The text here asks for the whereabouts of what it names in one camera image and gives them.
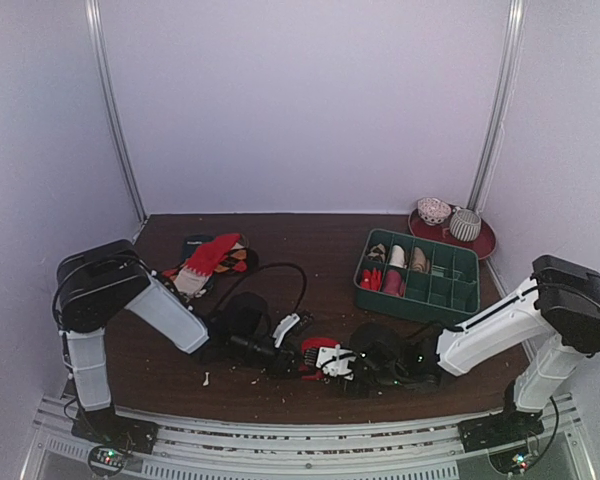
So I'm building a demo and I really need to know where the argyle black orange sock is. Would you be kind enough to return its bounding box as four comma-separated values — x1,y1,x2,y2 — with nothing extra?
162,241,260,298

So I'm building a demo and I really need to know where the right circuit board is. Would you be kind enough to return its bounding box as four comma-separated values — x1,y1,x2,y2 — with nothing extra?
488,447,541,476

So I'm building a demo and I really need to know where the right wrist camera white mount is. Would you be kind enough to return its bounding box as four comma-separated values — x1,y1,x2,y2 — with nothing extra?
315,344,357,381

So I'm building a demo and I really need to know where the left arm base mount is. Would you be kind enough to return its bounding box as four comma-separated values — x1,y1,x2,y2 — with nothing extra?
71,406,158,454

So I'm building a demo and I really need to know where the aluminium frame post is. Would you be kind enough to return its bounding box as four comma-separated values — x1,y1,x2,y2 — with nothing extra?
467,0,527,215
84,0,148,224

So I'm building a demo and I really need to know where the rolled maroon sock in tray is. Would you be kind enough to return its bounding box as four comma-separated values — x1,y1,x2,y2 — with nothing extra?
382,269,406,297

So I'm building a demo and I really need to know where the dark blue sock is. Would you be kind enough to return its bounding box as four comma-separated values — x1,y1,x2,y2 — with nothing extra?
181,235,207,260

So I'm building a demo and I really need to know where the red white sock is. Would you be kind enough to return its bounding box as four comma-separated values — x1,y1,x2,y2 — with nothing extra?
173,233,241,294

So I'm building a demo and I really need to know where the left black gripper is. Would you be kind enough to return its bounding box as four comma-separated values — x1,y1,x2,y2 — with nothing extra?
231,333,315,382

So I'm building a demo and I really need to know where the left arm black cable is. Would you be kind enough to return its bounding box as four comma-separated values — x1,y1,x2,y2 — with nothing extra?
209,262,309,321

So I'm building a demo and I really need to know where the left aluminium frame post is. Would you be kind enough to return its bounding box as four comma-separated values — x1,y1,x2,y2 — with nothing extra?
84,0,148,224

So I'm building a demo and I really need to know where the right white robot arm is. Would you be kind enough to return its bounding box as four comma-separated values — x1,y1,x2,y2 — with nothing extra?
340,255,600,442

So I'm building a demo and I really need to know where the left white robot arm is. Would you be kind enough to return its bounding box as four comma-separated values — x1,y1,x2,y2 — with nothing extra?
52,240,270,444

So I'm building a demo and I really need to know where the dark red plate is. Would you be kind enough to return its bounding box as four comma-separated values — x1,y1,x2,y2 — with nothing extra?
408,205,497,260

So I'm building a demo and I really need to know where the tan ribbed sock pair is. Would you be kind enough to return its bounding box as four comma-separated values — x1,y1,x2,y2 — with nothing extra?
409,246,431,274

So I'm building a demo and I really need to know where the circuit board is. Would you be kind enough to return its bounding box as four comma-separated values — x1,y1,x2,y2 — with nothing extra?
488,447,541,476
86,445,142,476

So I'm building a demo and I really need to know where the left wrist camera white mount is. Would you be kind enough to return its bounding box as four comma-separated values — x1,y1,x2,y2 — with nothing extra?
271,313,301,349

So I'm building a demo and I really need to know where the rolled red sock in tray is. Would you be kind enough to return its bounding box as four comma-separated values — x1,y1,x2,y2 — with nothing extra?
359,268,383,291

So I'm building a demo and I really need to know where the rolled cream sock in tray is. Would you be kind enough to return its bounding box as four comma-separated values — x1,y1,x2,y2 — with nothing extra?
388,244,407,268

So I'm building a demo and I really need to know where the front aluminium rail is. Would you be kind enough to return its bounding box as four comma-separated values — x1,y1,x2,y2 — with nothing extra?
22,394,596,480

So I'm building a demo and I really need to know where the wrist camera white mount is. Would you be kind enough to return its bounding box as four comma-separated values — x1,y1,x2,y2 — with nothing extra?
315,344,357,381
271,313,301,349

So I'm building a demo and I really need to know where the green divided organizer tray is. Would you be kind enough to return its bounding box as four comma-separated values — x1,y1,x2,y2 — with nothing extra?
353,229,481,326

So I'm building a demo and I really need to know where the red sock pair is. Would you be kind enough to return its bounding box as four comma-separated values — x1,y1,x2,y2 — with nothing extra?
299,337,338,381

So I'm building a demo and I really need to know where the right aluminium frame post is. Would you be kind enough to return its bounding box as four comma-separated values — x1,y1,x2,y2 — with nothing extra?
467,0,527,215

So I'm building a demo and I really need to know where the left circuit board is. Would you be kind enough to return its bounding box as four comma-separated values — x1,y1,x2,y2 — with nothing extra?
86,445,142,476

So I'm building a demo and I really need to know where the rolled patterned sock in tray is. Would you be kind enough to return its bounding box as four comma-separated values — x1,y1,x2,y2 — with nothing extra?
366,243,387,263

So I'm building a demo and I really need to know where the striped grey cup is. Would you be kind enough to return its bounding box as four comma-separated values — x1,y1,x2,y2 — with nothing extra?
449,208,482,242

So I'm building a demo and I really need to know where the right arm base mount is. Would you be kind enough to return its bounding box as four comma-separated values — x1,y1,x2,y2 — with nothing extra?
458,399,544,453

